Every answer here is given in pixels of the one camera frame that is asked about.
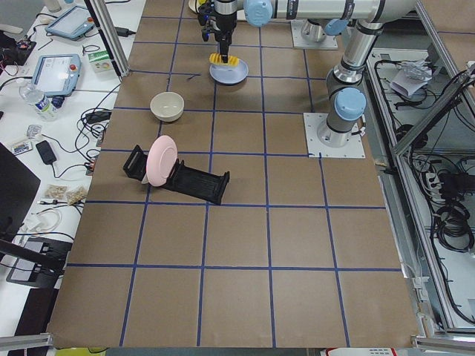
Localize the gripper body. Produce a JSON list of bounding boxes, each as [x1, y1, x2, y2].
[[214, 0, 238, 43]]

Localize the striped bread roll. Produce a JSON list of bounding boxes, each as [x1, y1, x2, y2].
[[209, 53, 240, 67]]

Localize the blue plate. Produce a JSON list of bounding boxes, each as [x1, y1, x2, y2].
[[209, 60, 249, 85]]

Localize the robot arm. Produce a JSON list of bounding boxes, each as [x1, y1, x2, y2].
[[237, 1, 416, 148], [197, 1, 354, 67]]

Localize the pink plate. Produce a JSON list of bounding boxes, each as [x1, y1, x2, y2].
[[146, 135, 177, 187]]

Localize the cream bowl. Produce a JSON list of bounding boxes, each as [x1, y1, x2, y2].
[[150, 91, 184, 122]]

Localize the green white carton box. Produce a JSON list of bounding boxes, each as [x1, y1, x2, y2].
[[88, 50, 114, 73]]

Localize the black dish rack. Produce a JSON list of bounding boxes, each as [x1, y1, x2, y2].
[[122, 145, 230, 205]]

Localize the far teach pendant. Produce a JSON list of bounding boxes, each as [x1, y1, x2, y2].
[[45, 6, 94, 40]]

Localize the teach pendant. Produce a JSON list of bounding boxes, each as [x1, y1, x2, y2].
[[45, 6, 94, 40], [32, 54, 82, 97]]

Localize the near teach pendant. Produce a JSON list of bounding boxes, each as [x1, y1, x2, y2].
[[32, 54, 82, 97]]

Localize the plastic water bottle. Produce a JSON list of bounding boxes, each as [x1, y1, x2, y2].
[[19, 82, 57, 122]]

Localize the crumpled paper sheets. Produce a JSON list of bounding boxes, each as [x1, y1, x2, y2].
[[390, 59, 432, 98]]

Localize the black power adapter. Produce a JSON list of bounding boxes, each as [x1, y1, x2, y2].
[[36, 140, 57, 165]]

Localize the black monitor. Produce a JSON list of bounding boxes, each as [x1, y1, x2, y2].
[[0, 145, 40, 241]]

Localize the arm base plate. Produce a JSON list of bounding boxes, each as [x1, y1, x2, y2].
[[290, 19, 338, 50], [304, 113, 366, 159]]

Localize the aluminium frame post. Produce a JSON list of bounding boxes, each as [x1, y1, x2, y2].
[[85, 0, 130, 78]]

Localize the black cable bundle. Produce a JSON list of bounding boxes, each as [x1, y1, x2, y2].
[[430, 155, 475, 257]]

